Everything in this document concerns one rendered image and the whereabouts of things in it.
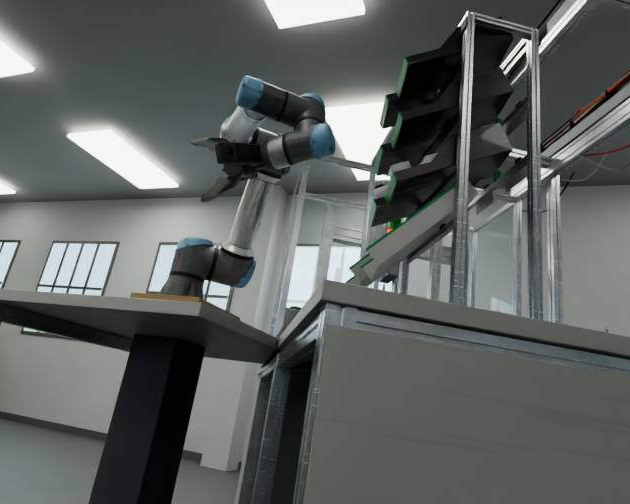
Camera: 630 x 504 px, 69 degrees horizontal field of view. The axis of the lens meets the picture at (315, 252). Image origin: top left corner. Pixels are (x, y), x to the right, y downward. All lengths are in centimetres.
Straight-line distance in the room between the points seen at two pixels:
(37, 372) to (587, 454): 701
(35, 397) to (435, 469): 684
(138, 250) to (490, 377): 630
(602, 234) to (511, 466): 458
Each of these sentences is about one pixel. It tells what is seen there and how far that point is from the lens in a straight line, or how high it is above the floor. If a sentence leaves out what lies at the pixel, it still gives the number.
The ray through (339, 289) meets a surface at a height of 85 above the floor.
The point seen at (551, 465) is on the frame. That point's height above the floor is 66.
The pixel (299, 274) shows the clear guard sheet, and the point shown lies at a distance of 280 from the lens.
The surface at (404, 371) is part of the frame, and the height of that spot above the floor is 75.
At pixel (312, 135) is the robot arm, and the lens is 107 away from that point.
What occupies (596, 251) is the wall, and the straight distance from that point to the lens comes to 514.
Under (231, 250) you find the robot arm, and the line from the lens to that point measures 155.
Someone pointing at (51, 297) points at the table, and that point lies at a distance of 125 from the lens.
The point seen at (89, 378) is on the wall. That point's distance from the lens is 670.
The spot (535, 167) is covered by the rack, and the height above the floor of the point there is 126.
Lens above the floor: 69
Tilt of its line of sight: 19 degrees up
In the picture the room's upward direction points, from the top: 9 degrees clockwise
